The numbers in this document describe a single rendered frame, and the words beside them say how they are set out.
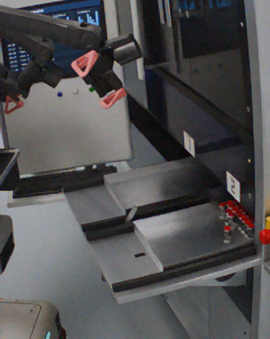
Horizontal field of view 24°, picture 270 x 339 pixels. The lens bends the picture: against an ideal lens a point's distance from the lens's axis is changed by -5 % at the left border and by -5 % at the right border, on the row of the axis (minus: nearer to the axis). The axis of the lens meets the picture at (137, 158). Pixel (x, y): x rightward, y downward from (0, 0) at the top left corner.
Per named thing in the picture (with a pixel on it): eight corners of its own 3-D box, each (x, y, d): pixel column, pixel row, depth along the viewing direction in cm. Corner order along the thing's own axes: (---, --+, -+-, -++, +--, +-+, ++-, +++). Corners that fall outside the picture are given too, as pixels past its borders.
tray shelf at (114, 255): (194, 163, 229) (194, 158, 228) (284, 255, 167) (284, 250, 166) (62, 192, 218) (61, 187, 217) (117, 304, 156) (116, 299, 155)
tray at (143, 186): (199, 163, 224) (198, 154, 223) (230, 194, 201) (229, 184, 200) (104, 185, 216) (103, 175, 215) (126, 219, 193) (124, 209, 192)
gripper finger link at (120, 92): (126, 108, 147) (128, 90, 155) (108, 83, 144) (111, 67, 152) (101, 122, 149) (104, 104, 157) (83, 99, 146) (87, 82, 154)
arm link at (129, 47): (83, 30, 161) (78, 38, 154) (124, 12, 158) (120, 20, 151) (103, 67, 166) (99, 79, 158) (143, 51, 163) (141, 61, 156)
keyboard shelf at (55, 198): (120, 162, 256) (120, 157, 255) (128, 194, 230) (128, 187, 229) (11, 177, 253) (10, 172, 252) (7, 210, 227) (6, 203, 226)
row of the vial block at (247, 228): (231, 213, 189) (231, 199, 187) (256, 239, 173) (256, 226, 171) (224, 214, 189) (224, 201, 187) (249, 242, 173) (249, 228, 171)
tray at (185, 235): (240, 204, 194) (239, 194, 192) (276, 242, 171) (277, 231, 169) (134, 231, 186) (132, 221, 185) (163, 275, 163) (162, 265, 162)
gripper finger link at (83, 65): (108, 84, 144) (111, 68, 152) (91, 61, 141) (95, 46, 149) (83, 100, 146) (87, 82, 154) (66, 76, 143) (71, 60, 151)
